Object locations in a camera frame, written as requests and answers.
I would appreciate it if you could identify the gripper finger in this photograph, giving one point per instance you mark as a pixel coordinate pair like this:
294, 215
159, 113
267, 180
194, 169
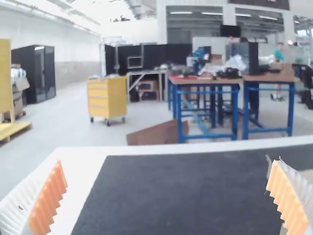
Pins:
291, 195
29, 208

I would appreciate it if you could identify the black mat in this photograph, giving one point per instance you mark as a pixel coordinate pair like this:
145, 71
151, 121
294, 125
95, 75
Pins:
171, 195

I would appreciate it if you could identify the yellow tool cart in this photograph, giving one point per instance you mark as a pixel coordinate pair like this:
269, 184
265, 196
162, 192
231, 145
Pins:
105, 98

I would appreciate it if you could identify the black cabinet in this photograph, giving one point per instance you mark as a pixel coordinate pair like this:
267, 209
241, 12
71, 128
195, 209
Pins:
36, 73

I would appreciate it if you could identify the person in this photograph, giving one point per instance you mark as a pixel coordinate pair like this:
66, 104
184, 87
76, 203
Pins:
278, 55

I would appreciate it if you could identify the brown cardboard sheet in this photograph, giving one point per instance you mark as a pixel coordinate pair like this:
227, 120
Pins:
156, 134

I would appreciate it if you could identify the blue frame workbench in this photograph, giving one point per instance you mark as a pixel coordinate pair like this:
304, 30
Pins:
205, 82
269, 78

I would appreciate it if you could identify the yellow wooden frame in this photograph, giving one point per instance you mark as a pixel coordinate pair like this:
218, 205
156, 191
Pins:
5, 73

